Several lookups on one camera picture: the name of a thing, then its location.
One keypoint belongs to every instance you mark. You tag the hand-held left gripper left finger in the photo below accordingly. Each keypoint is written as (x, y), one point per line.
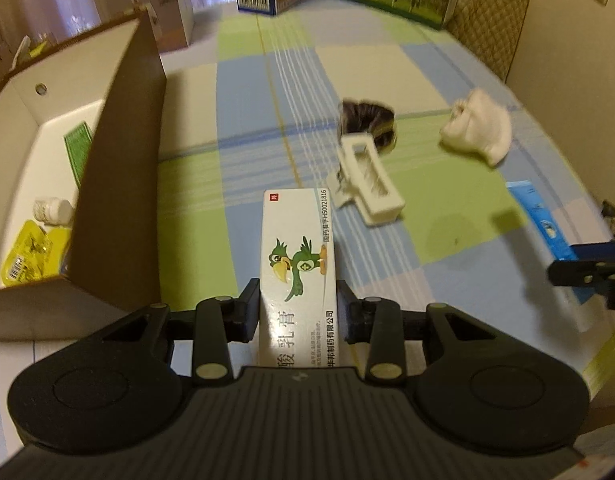
(252, 310)

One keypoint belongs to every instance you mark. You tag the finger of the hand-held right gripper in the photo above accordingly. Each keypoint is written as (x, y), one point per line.
(577, 272)
(597, 251)

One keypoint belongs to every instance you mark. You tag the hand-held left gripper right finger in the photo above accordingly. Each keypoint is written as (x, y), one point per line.
(343, 310)

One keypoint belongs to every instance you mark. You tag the white ointment box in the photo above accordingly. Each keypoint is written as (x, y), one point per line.
(297, 240)

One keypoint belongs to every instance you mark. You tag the white hair clip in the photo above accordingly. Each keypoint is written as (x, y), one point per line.
(382, 205)

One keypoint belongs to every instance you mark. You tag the white cloth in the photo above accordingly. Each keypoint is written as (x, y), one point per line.
(480, 125)

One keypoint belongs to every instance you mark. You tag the brown cardboard box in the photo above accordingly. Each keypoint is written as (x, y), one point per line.
(122, 185)

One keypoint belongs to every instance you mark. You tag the dark hair scrunchie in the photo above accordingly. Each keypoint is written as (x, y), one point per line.
(367, 117)

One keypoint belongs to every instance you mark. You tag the small white pill bottle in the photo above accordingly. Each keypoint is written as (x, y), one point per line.
(52, 211)

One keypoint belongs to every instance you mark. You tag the yellow snack pouch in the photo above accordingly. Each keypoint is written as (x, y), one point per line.
(32, 255)

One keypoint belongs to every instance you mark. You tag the green medicine box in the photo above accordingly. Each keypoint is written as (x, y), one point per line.
(78, 155)

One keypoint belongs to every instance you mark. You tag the checkered tablecloth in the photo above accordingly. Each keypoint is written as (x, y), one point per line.
(437, 240)

